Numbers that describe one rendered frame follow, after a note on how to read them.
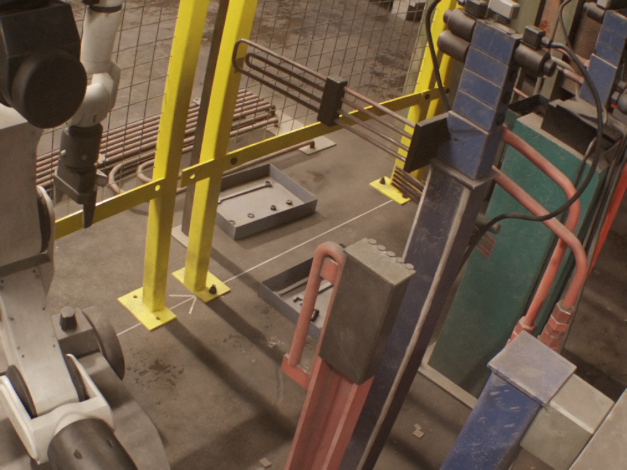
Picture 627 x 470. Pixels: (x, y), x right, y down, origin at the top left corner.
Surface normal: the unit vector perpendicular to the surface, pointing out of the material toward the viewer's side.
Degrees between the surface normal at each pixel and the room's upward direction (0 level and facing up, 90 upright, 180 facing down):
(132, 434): 0
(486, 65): 90
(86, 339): 45
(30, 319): 54
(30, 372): 40
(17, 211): 71
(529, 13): 90
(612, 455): 0
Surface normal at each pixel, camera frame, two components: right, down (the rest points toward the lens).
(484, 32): -0.65, 0.32
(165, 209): 0.73, 0.50
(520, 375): 0.20, -0.80
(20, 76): -0.58, -0.25
